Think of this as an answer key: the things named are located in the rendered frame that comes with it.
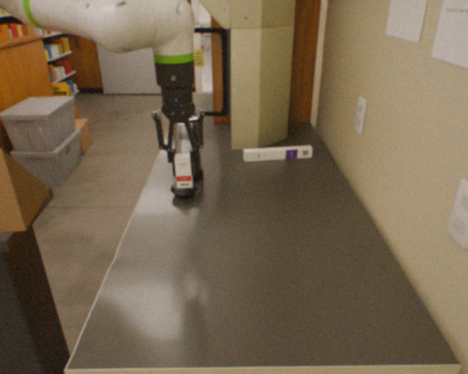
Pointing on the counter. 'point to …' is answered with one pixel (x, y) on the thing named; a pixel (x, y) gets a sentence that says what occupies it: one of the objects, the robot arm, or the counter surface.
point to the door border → (222, 66)
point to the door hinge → (229, 69)
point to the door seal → (223, 68)
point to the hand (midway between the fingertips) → (183, 162)
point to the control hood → (219, 11)
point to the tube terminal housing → (261, 71)
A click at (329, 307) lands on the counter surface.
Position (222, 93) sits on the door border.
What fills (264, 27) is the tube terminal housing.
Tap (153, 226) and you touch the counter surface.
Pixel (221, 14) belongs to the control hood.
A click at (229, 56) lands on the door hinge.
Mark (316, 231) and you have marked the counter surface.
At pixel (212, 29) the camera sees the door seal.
